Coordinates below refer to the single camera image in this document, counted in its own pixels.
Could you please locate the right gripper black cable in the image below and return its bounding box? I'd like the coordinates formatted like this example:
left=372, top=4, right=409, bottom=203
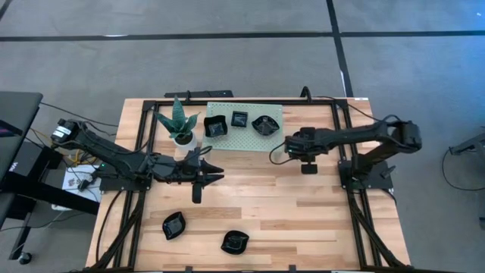
left=269, top=140, right=301, bottom=166

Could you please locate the white printed box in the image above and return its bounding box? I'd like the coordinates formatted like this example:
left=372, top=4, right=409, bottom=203
left=62, top=165, right=103, bottom=204

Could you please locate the green snake plant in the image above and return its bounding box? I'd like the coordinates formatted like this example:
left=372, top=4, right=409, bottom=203
left=153, top=95, right=201, bottom=143

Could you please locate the grey metal stand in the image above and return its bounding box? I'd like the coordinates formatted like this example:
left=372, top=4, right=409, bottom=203
left=449, top=128, right=485, bottom=156

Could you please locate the yellow cable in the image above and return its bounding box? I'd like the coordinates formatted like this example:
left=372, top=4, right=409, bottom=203
left=32, top=128, right=95, bottom=168

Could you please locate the white plant pot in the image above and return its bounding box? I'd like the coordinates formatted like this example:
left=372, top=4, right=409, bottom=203
left=172, top=130, right=198, bottom=151

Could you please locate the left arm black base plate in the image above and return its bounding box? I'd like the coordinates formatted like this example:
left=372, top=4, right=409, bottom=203
left=99, top=162, right=152, bottom=193

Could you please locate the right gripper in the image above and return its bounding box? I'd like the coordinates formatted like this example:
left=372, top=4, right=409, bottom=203
left=283, top=127, right=327, bottom=175

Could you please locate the black small square mini plate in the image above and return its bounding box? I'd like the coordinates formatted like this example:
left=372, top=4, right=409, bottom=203
left=230, top=110, right=249, bottom=128

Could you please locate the thick black base cable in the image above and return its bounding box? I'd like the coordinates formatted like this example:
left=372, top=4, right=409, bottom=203
left=95, top=189, right=124, bottom=265

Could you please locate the black desk frame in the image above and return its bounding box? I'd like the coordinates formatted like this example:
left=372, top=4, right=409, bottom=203
left=0, top=143, right=102, bottom=262

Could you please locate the black leaf-shaped mini plate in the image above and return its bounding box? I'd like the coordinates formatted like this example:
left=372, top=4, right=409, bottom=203
left=161, top=211, right=187, bottom=241

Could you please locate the black desk top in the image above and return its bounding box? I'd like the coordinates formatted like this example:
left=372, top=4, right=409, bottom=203
left=0, top=90, right=44, bottom=183

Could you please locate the thin black floor cable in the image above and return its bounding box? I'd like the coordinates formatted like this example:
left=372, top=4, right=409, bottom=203
left=441, top=147, right=485, bottom=192
left=39, top=101, right=119, bottom=128

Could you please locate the pale green perforated metal shelf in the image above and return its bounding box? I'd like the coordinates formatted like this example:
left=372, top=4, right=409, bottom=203
left=201, top=101, right=284, bottom=153

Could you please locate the black power strip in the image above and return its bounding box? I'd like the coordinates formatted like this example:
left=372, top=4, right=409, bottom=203
left=164, top=89, right=235, bottom=99

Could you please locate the right arm long black cable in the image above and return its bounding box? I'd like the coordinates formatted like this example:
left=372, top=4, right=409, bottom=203
left=314, top=94, right=402, bottom=124

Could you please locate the black wavy square mini plate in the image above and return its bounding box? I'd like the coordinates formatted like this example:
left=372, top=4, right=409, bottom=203
left=203, top=115, right=229, bottom=138

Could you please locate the black wavy oval mini plate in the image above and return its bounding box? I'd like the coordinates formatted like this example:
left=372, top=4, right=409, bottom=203
left=220, top=229, right=250, bottom=256
left=250, top=115, right=281, bottom=137

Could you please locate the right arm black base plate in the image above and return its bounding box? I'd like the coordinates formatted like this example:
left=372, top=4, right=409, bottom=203
left=338, top=158, right=395, bottom=190

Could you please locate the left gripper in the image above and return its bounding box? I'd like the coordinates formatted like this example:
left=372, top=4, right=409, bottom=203
left=163, top=150, right=225, bottom=205

